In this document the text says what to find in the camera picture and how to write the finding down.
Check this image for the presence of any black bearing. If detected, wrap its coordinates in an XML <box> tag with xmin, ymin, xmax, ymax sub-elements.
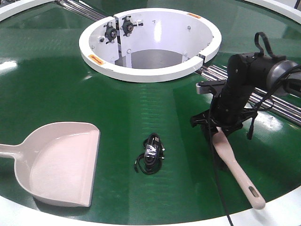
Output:
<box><xmin>121</xmin><ymin>16</ymin><xmax>143</xmax><ymax>37</ymax></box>
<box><xmin>105</xmin><ymin>22</ymin><xmax>118</xmax><ymax>44</ymax></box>

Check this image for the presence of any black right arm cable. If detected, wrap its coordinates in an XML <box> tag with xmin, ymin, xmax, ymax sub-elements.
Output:
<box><xmin>206</xmin><ymin>32</ymin><xmax>301</xmax><ymax>226</ymax></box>

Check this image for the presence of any black bearing left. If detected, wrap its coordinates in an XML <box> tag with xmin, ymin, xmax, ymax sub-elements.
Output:
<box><xmin>105</xmin><ymin>22</ymin><xmax>118</xmax><ymax>44</ymax></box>

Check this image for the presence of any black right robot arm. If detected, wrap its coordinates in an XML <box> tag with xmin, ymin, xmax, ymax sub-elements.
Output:
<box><xmin>190</xmin><ymin>53</ymin><xmax>301</xmax><ymax>135</ymax></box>

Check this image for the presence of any white inner conveyor ring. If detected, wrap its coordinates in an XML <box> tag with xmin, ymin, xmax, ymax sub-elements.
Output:
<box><xmin>79</xmin><ymin>8</ymin><xmax>222</xmax><ymax>83</ymax></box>

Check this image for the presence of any black usb cable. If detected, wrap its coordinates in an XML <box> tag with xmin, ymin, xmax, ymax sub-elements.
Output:
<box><xmin>134</xmin><ymin>133</ymin><xmax>166</xmax><ymax>175</ymax></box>

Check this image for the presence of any beige dustpan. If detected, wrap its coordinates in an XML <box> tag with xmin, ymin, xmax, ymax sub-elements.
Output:
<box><xmin>0</xmin><ymin>121</ymin><xmax>101</xmax><ymax>207</ymax></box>

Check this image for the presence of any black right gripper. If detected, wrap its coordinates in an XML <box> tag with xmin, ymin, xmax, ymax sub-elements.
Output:
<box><xmin>190</xmin><ymin>98</ymin><xmax>258</xmax><ymax>137</ymax></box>

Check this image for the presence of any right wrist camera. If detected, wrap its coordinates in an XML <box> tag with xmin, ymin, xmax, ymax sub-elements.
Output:
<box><xmin>196</xmin><ymin>80</ymin><xmax>226</xmax><ymax>95</ymax></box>

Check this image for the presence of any black bearing right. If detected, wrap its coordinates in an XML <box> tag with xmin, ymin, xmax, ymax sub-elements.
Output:
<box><xmin>121</xmin><ymin>16</ymin><xmax>143</xmax><ymax>37</ymax></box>

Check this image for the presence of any beige hand broom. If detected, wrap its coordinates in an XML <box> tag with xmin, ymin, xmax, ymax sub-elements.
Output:
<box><xmin>212</xmin><ymin>127</ymin><xmax>266</xmax><ymax>210</ymax></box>

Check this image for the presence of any chrome rollers far left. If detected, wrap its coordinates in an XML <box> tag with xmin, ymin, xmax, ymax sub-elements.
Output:
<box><xmin>55</xmin><ymin>0</ymin><xmax>107</xmax><ymax>21</ymax></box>

